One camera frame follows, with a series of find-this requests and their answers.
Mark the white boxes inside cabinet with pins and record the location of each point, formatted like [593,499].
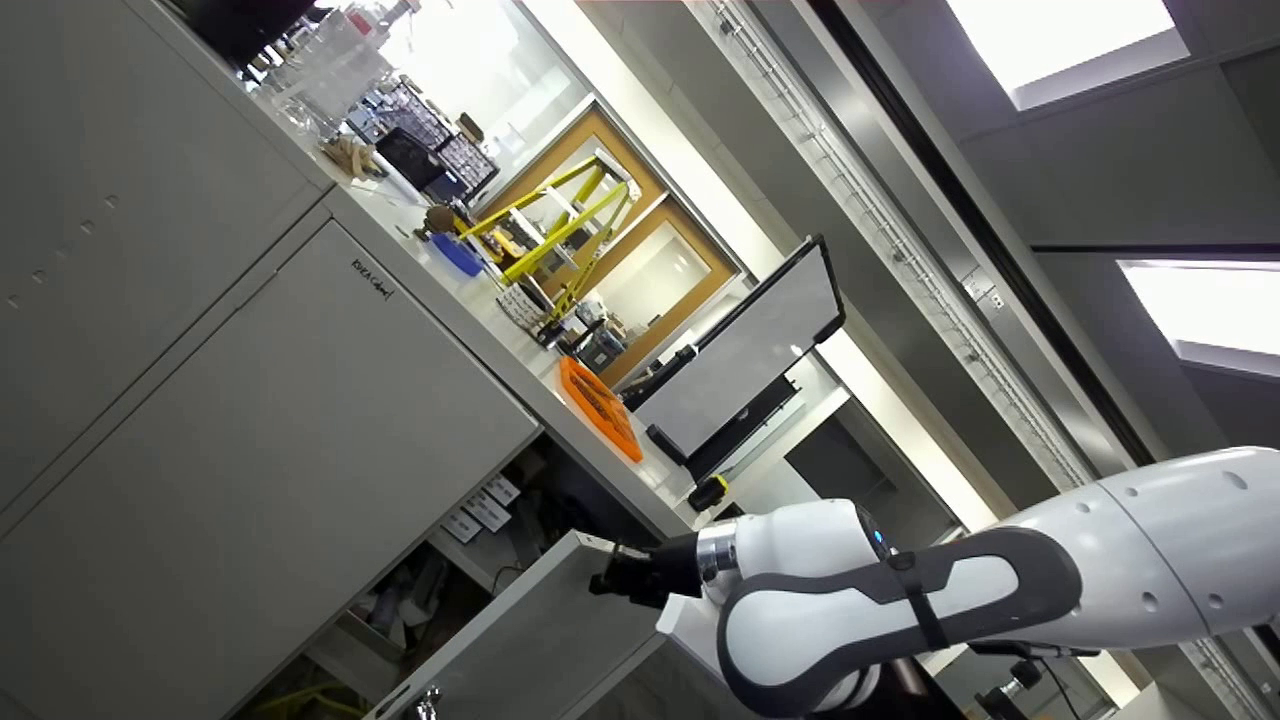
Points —
[482,510]

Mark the grey closed cabinet door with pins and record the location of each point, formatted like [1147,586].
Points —
[243,483]

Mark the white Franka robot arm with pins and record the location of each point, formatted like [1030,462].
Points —
[1173,534]

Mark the orange plastic tray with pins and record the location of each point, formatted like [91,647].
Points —
[602,414]

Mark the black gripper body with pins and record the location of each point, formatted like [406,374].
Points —
[667,568]

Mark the blue plastic container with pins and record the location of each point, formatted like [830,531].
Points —
[458,254]

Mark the square ceiling light panel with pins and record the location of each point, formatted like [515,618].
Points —
[1064,40]
[1212,305]

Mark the black flat monitor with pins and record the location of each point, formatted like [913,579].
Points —
[746,352]

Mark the metal ceiling rail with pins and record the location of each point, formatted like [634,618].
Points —
[907,254]

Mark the wooden door frame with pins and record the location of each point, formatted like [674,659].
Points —
[703,254]

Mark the grey tall cabinet door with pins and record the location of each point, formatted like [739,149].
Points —
[134,202]

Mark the yellow step ladder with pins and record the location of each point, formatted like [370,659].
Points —
[560,227]

